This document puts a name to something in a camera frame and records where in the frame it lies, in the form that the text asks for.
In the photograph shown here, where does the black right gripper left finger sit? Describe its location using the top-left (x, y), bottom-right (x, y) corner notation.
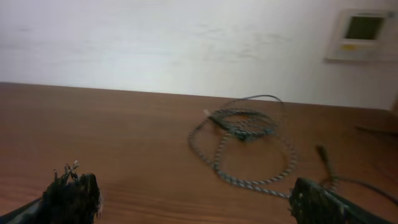
top-left (1, 161), bottom-right (103, 224)

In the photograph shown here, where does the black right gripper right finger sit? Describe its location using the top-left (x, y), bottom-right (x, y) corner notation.
top-left (289, 178), bottom-right (391, 224)

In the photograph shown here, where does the black white braided cable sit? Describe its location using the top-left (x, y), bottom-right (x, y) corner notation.
top-left (187, 95), bottom-right (341, 200)

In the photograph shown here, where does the white wall thermostat panel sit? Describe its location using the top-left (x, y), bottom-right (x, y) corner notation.
top-left (325, 9), bottom-right (397, 62)

